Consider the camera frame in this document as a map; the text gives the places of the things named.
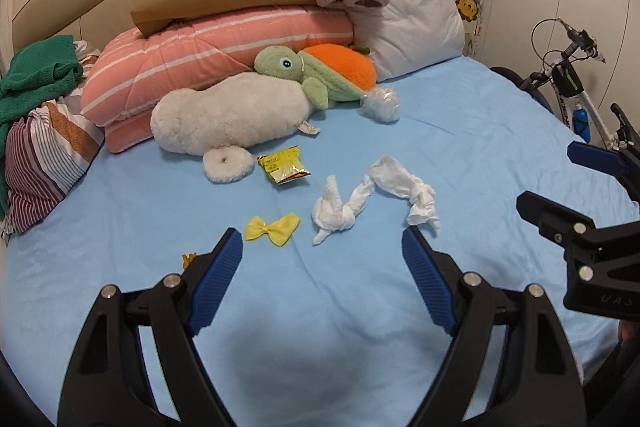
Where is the clear plastic wrap ball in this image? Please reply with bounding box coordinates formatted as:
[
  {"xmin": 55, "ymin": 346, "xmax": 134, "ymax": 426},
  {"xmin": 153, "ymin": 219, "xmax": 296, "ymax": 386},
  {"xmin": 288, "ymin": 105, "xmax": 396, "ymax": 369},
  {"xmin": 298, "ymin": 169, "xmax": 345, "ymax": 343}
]
[{"xmin": 361, "ymin": 86, "xmax": 402, "ymax": 124}]

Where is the white seal plush toy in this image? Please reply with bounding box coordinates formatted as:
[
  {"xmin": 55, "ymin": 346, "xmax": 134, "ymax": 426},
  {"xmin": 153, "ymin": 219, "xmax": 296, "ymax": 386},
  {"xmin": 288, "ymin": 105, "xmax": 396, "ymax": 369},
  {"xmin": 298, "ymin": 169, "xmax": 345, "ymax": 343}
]
[{"xmin": 150, "ymin": 73, "xmax": 321, "ymax": 185}]

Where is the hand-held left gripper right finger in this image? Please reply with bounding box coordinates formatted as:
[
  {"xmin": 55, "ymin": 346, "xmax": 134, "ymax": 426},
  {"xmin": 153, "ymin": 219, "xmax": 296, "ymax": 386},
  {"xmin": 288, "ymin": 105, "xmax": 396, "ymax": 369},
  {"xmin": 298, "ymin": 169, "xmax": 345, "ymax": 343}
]
[{"xmin": 401, "ymin": 226, "xmax": 587, "ymax": 427}]

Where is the pink striped quilt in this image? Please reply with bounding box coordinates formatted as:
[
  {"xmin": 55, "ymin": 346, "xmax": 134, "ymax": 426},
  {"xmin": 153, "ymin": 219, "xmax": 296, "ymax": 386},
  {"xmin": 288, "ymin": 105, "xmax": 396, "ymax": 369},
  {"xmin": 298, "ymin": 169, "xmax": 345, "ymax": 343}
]
[{"xmin": 80, "ymin": 5, "xmax": 356, "ymax": 154}]

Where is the folded lion print play mat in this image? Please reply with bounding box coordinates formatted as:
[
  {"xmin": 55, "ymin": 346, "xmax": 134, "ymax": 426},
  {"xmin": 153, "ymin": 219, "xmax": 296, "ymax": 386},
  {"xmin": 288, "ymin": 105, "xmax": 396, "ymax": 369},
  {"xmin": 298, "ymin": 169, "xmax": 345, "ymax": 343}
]
[{"xmin": 432, "ymin": 0, "xmax": 488, "ymax": 58}]

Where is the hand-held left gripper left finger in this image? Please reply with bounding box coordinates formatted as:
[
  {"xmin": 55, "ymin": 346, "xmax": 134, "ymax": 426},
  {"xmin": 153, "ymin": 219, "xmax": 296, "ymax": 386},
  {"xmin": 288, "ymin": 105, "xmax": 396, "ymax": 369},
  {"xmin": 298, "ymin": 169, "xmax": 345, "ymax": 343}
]
[{"xmin": 57, "ymin": 227, "xmax": 244, "ymax": 427}]

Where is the green turtle plush toy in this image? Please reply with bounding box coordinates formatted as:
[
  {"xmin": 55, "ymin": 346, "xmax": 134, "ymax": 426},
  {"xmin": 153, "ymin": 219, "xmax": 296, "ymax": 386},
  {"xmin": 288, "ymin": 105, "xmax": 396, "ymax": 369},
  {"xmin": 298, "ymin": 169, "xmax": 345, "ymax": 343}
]
[{"xmin": 254, "ymin": 43, "xmax": 377, "ymax": 111}]

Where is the blue water bottle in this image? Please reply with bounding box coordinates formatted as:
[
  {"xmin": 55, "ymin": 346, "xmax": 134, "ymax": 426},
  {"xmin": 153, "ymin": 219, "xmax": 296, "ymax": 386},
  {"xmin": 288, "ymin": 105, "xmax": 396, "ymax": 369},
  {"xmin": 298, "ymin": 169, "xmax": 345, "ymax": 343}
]
[{"xmin": 572, "ymin": 104, "xmax": 593, "ymax": 142}]

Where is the white pillow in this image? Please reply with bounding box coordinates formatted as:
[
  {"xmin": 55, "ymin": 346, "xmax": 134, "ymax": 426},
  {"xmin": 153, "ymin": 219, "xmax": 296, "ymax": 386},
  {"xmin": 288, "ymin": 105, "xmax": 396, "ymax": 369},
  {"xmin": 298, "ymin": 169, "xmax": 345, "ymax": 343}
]
[{"xmin": 347, "ymin": 0, "xmax": 466, "ymax": 82}]

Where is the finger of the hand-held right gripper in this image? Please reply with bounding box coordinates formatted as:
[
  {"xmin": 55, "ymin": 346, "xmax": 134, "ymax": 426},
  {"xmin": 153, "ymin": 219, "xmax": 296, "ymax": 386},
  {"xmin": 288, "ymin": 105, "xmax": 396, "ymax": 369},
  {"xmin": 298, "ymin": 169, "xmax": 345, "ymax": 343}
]
[
  {"xmin": 516, "ymin": 190, "xmax": 604, "ymax": 259},
  {"xmin": 566, "ymin": 141, "xmax": 640, "ymax": 198}
]

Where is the striped multicolour pillow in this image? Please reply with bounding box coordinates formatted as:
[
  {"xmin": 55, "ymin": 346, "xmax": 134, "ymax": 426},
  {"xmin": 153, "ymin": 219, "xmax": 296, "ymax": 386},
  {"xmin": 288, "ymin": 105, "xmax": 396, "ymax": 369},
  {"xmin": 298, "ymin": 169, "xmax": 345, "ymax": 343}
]
[{"xmin": 0, "ymin": 39, "xmax": 107, "ymax": 238}]

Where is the twisted white tissue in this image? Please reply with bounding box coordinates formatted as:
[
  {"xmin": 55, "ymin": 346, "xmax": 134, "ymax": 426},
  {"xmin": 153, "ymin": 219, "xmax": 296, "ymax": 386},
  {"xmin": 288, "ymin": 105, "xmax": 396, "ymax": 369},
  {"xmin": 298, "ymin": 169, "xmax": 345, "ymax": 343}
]
[{"xmin": 311, "ymin": 154, "xmax": 442, "ymax": 246}]

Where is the yellow bow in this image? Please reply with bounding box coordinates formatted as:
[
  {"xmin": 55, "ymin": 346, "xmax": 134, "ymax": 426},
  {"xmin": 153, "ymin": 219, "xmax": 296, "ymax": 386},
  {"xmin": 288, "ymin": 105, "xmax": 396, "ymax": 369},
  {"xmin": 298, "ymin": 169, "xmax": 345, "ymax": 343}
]
[{"xmin": 244, "ymin": 213, "xmax": 301, "ymax": 249}]

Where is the yellow snack packet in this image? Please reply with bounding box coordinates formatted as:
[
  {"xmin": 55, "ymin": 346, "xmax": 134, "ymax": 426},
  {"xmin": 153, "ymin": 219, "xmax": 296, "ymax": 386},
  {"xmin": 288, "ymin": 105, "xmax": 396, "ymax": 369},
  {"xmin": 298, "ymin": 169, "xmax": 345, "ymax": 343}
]
[{"xmin": 257, "ymin": 146, "xmax": 312, "ymax": 185}]

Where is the white bicycle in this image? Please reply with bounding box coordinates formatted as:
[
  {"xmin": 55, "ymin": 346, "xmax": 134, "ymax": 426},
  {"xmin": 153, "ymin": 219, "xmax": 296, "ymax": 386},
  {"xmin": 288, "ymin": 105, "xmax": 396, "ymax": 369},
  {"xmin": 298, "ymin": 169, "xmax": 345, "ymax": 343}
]
[{"xmin": 490, "ymin": 18, "xmax": 640, "ymax": 158}]

